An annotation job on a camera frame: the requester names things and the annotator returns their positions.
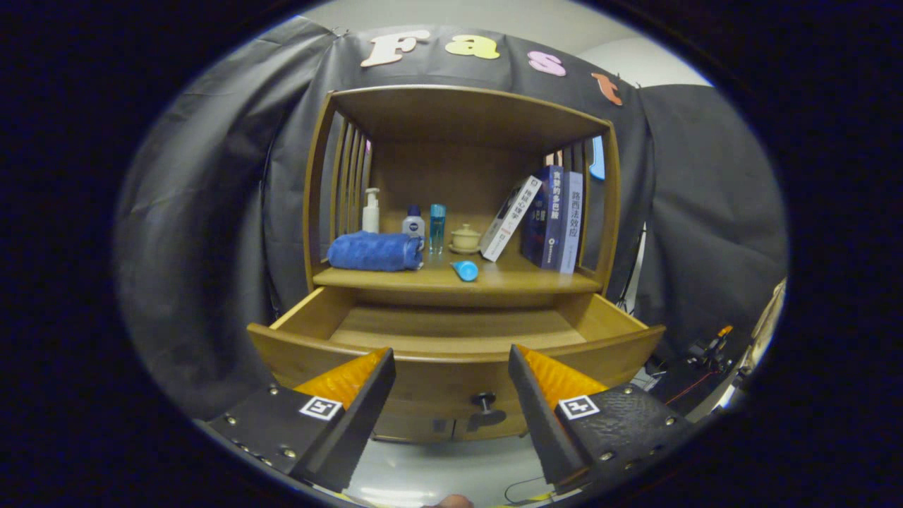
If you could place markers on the wooden drawer with black knob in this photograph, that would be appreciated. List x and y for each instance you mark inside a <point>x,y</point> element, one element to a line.
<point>437,381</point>

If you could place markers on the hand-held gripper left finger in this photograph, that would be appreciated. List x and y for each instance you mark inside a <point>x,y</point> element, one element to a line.
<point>367,416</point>

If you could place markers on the dark blue book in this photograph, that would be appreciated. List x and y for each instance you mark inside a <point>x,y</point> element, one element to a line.
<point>550,219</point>

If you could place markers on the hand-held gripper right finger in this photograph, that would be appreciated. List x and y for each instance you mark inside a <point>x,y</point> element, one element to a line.
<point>536,423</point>

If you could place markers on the beige cloth bag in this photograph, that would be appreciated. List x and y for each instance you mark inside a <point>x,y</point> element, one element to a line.
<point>769,324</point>

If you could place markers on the blue and white cosmetic tube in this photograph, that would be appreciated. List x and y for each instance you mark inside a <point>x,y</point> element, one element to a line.
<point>465,270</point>

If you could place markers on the wooden countertop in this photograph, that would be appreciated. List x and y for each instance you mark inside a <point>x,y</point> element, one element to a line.
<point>508,275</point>

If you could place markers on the grey-purple book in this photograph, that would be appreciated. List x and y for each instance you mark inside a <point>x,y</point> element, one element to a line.
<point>570,226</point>

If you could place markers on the white lotion bottle blue cap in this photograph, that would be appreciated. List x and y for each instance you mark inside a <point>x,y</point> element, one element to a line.
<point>413,226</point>

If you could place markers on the black and orange clamp tool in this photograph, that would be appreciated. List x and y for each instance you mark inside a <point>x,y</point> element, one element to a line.
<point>719,333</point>

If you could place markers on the clear blue bottle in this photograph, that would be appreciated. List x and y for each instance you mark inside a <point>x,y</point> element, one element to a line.
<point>437,229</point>

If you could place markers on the white pump bottle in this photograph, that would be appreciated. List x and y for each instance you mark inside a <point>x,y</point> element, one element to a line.
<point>370,219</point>

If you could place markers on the white book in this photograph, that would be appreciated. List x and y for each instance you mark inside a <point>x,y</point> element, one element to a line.
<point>508,222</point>

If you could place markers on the beige lidded tea cup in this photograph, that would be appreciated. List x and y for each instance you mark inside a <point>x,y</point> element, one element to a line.
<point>465,238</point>

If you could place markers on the blue rolled towel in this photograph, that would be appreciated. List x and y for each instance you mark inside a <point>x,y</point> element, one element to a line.
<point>374,252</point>

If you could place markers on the wooden cabinet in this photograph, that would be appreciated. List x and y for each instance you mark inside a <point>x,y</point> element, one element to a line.
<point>451,162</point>

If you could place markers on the wooden cabinet door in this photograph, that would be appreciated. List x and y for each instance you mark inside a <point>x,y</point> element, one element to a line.
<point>409,429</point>
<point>518,427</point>

